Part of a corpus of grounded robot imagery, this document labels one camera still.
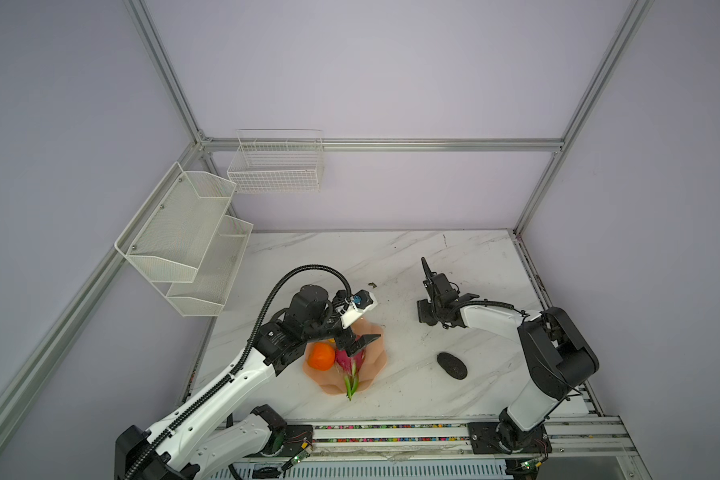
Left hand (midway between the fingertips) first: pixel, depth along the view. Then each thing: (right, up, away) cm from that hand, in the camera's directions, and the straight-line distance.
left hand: (365, 317), depth 72 cm
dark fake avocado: (+18, -1, +14) cm, 23 cm away
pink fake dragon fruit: (-4, -15, +6) cm, 16 cm away
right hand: (+19, -2, +24) cm, 31 cm away
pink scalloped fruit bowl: (+2, -16, +12) cm, 20 cm away
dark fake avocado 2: (+24, -16, +11) cm, 31 cm away
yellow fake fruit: (-7, -4, -6) cm, 10 cm away
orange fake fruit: (-12, -12, +8) cm, 19 cm away
